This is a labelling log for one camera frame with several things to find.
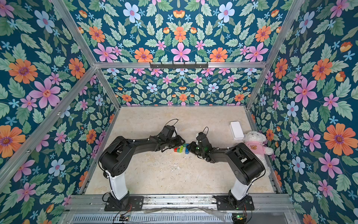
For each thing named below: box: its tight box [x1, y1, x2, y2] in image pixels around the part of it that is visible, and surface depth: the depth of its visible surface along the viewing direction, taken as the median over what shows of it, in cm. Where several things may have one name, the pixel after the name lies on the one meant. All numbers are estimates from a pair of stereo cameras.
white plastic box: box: [229, 121, 245, 141], surface depth 101 cm
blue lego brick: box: [185, 143, 190, 155], surface depth 93 cm
